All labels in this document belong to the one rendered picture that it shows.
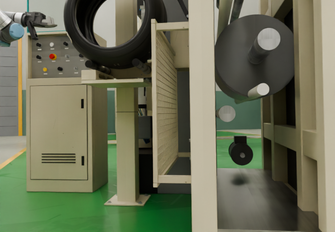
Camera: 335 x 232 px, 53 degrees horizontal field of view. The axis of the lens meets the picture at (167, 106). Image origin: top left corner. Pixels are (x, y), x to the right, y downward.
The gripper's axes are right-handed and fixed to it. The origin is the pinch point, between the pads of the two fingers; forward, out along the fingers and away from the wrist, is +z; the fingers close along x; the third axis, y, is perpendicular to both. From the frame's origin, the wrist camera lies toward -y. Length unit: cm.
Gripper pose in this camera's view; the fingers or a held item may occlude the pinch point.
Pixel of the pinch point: (55, 26)
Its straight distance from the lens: 224.2
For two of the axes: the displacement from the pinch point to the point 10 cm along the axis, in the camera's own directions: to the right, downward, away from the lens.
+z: 9.9, 1.1, -1.3
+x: 1.3, 0.2, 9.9
